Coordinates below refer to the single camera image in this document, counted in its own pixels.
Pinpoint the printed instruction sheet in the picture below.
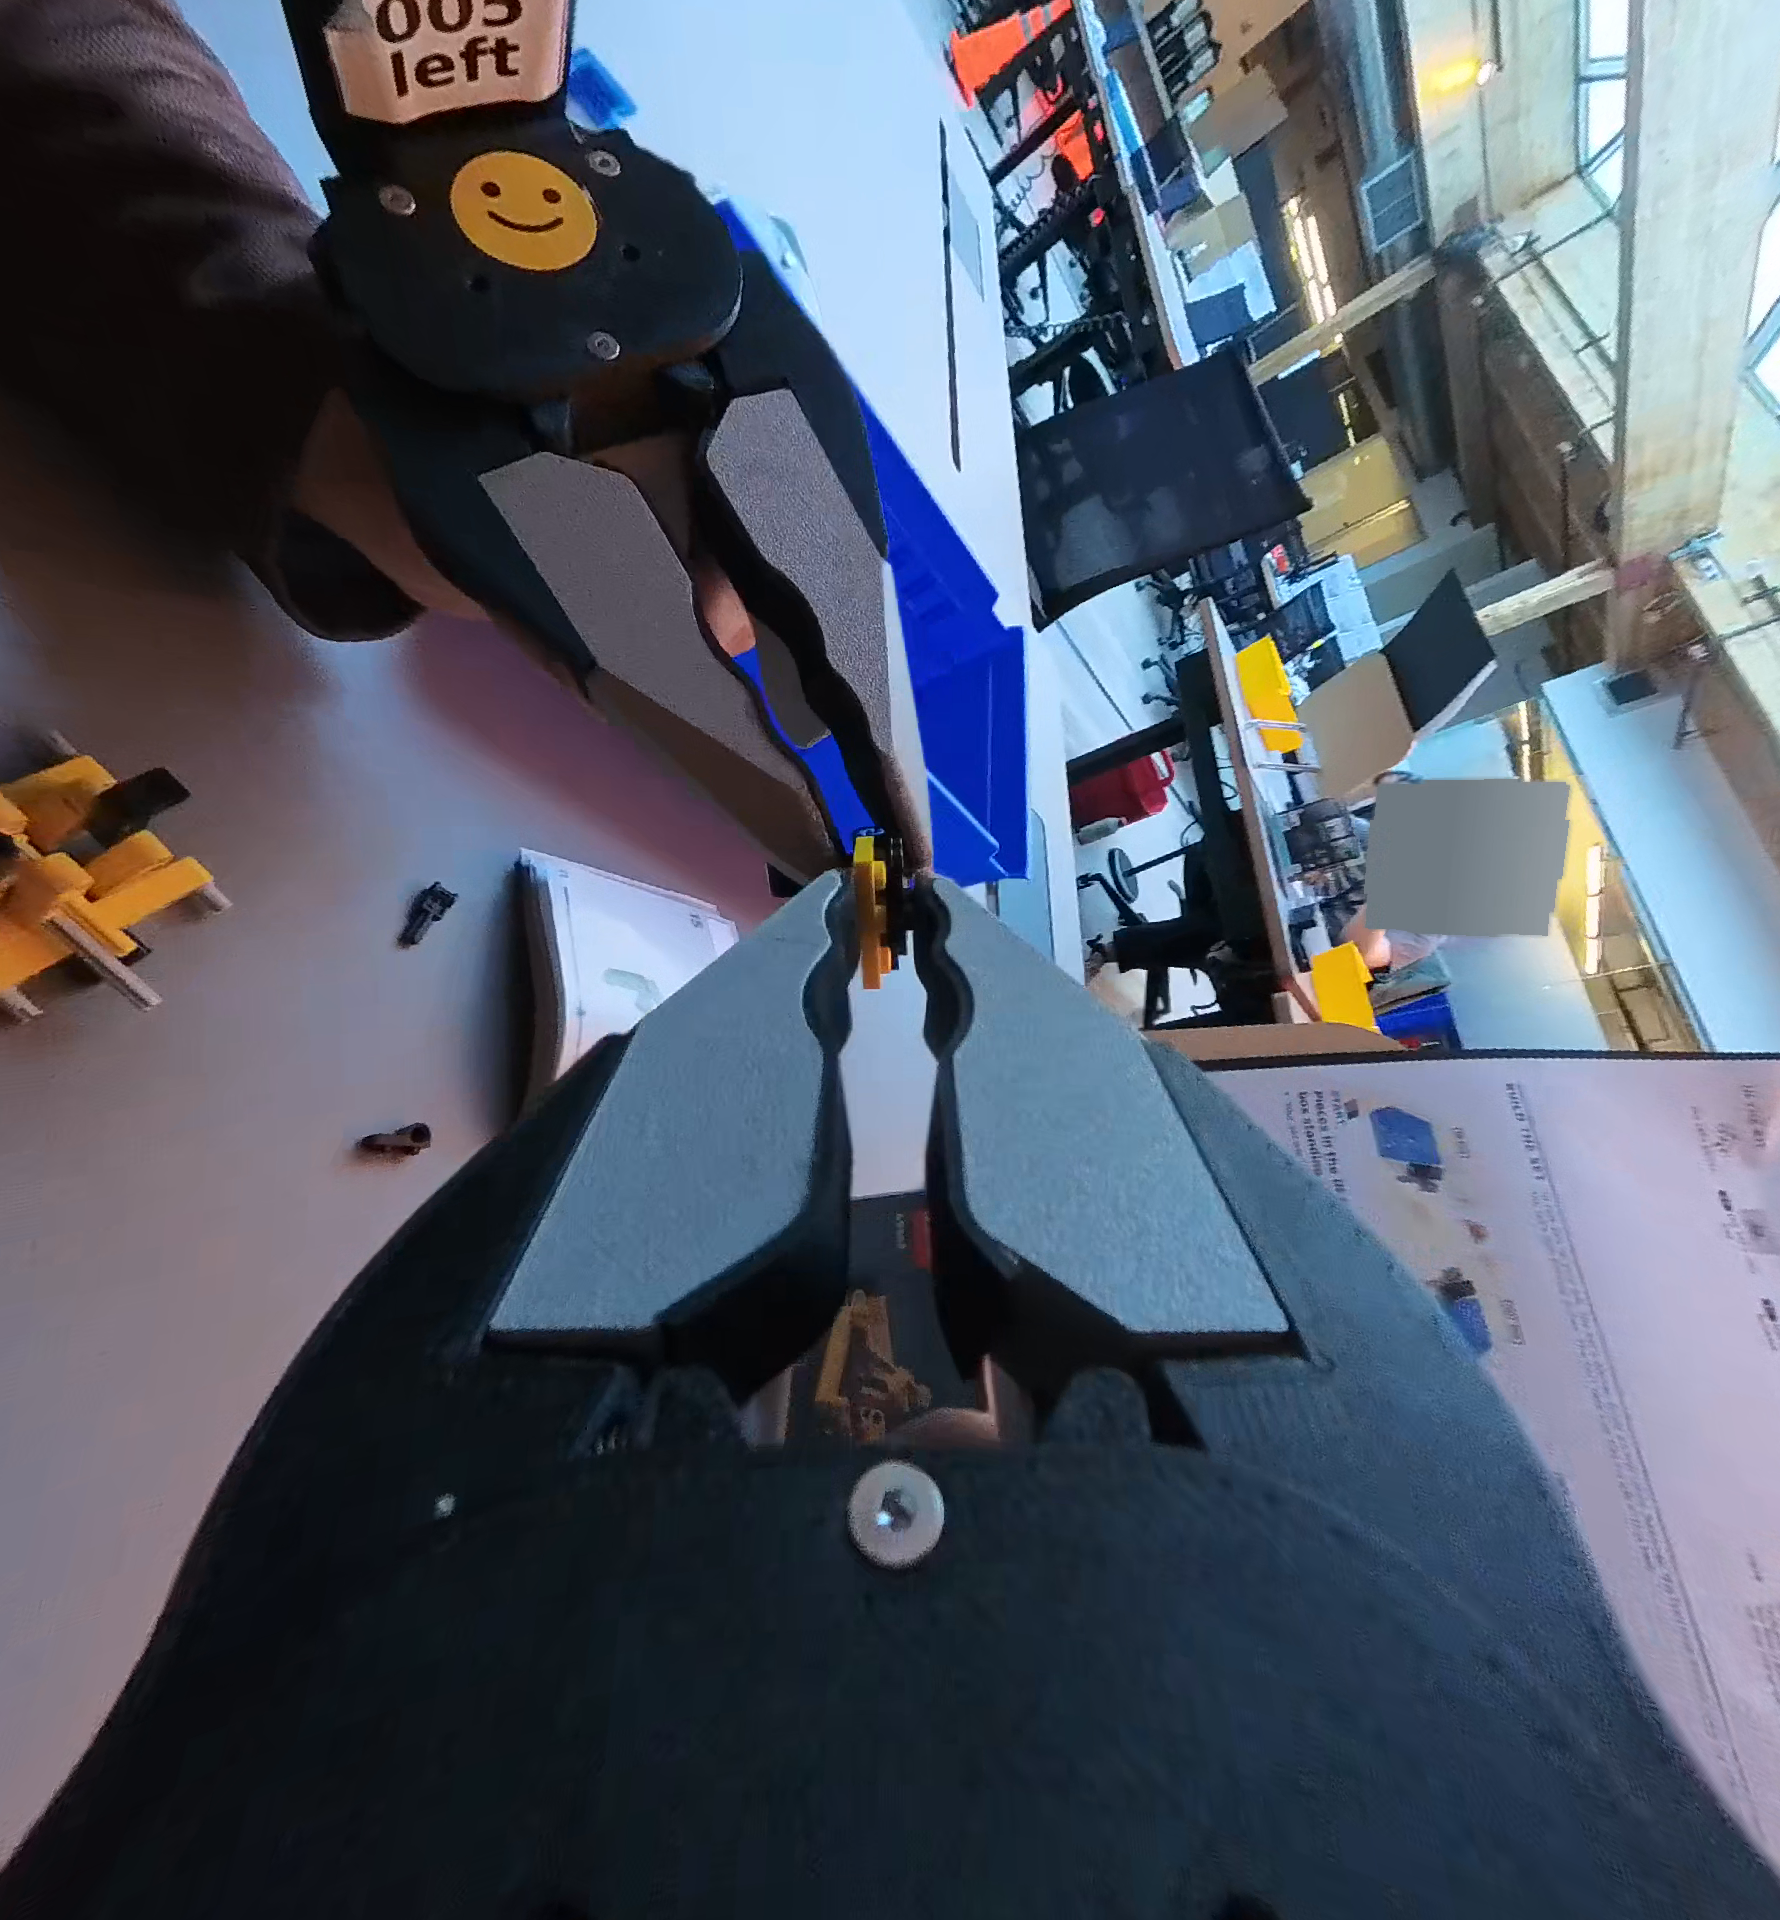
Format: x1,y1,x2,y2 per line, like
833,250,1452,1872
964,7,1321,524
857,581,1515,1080
1206,1050,1780,1900

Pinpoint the blue plastic bin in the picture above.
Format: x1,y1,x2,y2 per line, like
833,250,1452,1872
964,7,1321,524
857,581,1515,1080
709,194,1034,880

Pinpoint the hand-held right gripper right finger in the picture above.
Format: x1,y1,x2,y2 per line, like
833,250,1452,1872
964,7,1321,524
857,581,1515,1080
915,876,1301,1422

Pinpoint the black and yellow lego assembly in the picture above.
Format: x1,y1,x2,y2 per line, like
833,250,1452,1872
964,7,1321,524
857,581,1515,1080
845,823,923,995

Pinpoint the wooden display board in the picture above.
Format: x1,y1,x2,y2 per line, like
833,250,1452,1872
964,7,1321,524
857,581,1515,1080
1144,1023,1432,1061

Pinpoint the orange metal rack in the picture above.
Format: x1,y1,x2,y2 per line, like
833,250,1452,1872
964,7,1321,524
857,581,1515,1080
950,0,1118,182

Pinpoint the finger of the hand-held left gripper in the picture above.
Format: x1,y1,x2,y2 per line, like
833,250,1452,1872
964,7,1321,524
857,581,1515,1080
477,454,860,891
698,386,932,872

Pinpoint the black mesh office chair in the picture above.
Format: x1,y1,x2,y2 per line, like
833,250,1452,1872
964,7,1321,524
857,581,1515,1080
1012,352,1315,631

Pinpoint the person's left forearm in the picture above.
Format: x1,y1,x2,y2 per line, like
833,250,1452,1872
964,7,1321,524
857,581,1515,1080
0,0,427,639

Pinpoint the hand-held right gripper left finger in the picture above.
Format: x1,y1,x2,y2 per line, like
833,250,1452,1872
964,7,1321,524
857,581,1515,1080
486,869,853,1407

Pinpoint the dark lego set box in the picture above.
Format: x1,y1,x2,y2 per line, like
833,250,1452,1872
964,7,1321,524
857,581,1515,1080
747,1191,1034,1449

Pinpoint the person's left hand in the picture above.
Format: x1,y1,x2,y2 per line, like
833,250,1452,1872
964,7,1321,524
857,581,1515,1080
290,390,491,619

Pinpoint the yellow lego model section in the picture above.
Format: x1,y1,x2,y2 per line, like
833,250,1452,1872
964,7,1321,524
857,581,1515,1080
0,725,232,1025

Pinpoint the white instruction booklet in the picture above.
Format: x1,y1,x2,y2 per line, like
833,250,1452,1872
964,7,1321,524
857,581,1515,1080
514,846,743,1111

